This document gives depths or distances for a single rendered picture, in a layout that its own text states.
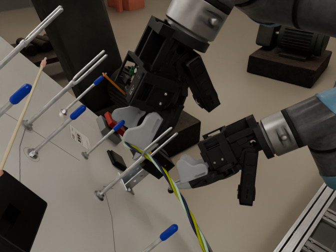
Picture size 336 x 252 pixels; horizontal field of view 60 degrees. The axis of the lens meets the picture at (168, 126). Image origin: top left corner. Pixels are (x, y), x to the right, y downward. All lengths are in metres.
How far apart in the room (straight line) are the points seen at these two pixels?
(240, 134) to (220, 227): 1.36
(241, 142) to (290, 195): 1.63
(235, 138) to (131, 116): 0.20
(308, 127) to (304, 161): 1.96
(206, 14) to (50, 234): 0.30
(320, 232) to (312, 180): 0.66
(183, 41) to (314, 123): 0.27
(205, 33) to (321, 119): 0.25
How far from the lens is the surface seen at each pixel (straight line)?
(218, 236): 1.84
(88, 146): 0.53
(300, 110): 0.54
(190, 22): 0.38
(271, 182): 2.22
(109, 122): 0.65
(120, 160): 0.58
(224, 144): 0.54
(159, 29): 0.38
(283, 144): 0.54
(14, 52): 0.38
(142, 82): 0.38
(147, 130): 0.44
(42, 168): 0.37
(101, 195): 0.42
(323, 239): 1.73
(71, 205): 0.36
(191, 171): 0.58
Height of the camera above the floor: 1.48
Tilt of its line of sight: 34 degrees down
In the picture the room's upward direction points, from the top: straight up
